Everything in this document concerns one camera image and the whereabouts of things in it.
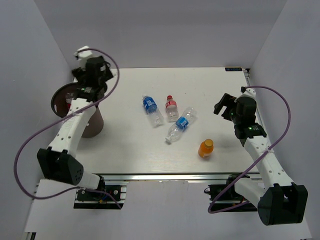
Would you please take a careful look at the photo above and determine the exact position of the tall red label bottle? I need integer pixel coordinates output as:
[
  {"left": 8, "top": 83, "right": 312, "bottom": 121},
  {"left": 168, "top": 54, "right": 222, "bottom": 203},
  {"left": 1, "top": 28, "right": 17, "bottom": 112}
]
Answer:
[{"left": 65, "top": 92, "right": 74, "bottom": 111}]

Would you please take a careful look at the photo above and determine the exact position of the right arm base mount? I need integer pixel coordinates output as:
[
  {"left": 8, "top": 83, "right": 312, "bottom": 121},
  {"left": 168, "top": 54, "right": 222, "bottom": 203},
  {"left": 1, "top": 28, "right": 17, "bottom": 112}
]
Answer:
[{"left": 203, "top": 173, "right": 257, "bottom": 212}]

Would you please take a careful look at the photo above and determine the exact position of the brown round bin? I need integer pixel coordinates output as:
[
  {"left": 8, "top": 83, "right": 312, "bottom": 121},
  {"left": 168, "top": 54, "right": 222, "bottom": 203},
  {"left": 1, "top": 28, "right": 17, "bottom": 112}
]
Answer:
[{"left": 50, "top": 82, "right": 104, "bottom": 138}]

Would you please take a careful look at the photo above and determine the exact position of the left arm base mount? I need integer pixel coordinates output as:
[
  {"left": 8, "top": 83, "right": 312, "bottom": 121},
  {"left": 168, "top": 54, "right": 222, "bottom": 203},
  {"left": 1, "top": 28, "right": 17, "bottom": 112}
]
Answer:
[{"left": 73, "top": 175, "right": 127, "bottom": 210}]

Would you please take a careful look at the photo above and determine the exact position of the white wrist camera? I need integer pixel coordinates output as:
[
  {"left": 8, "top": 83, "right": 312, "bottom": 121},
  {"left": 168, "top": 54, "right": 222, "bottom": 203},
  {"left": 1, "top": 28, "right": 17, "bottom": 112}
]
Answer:
[
  {"left": 239, "top": 86, "right": 256, "bottom": 100},
  {"left": 73, "top": 45, "right": 93, "bottom": 61}
]

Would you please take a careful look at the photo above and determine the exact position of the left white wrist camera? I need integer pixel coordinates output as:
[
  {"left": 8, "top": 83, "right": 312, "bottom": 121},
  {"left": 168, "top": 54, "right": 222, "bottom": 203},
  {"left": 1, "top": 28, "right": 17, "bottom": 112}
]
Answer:
[{"left": 73, "top": 45, "right": 93, "bottom": 61}]

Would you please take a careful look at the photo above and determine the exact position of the dark blue label bottle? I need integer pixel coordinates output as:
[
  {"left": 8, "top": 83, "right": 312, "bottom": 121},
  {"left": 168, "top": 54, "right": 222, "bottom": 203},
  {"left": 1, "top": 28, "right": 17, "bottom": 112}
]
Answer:
[{"left": 142, "top": 95, "right": 164, "bottom": 128}]

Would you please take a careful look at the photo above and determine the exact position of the crushed light blue label bottle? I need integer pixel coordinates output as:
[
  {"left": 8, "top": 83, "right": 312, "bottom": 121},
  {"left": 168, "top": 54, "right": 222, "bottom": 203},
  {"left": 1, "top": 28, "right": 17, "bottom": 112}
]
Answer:
[{"left": 165, "top": 107, "right": 197, "bottom": 144}]

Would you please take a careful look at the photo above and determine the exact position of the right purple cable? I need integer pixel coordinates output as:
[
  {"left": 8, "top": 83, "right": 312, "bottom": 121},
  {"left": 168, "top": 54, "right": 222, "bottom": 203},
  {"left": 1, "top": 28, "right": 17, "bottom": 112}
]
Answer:
[{"left": 207, "top": 85, "right": 291, "bottom": 215}]

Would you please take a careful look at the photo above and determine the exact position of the orange juice bottle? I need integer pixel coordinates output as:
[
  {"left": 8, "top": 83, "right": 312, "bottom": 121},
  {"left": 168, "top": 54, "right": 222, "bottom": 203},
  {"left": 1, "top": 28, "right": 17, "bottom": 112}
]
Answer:
[{"left": 198, "top": 139, "right": 214, "bottom": 158}]

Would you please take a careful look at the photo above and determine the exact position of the purple cable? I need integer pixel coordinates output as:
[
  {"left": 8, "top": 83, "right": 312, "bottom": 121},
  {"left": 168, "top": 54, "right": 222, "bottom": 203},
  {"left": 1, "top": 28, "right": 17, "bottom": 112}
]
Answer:
[
  {"left": 207, "top": 85, "right": 291, "bottom": 215},
  {"left": 13, "top": 48, "right": 125, "bottom": 210}
]

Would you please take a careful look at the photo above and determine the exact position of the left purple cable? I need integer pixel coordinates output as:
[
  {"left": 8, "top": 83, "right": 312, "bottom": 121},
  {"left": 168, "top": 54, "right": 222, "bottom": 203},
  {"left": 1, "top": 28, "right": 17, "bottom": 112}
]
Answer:
[{"left": 13, "top": 48, "right": 125, "bottom": 210}]

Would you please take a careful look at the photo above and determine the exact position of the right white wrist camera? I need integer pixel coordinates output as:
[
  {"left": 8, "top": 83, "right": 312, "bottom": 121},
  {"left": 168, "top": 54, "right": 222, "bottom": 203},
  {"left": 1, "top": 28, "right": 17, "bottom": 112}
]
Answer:
[{"left": 239, "top": 86, "right": 256, "bottom": 100}]

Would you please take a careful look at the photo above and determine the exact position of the right blue table sticker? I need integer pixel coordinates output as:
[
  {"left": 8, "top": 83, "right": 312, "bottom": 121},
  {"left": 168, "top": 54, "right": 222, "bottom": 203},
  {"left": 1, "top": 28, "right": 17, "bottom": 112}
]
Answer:
[{"left": 224, "top": 67, "right": 243, "bottom": 72}]

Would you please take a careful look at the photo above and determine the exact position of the small red label bottle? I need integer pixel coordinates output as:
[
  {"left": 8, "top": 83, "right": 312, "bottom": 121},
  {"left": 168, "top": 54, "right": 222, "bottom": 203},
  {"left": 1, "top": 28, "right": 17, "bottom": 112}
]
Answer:
[{"left": 165, "top": 95, "right": 179, "bottom": 122}]

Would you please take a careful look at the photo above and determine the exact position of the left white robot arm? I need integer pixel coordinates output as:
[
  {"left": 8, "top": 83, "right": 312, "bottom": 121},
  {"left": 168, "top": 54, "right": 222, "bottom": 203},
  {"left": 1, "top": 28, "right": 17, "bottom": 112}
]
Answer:
[{"left": 37, "top": 55, "right": 113, "bottom": 200}]

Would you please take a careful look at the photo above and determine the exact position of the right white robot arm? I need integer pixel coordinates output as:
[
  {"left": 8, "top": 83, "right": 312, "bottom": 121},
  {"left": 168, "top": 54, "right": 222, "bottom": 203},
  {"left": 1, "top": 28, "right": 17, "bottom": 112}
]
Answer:
[{"left": 212, "top": 91, "right": 308, "bottom": 226}]

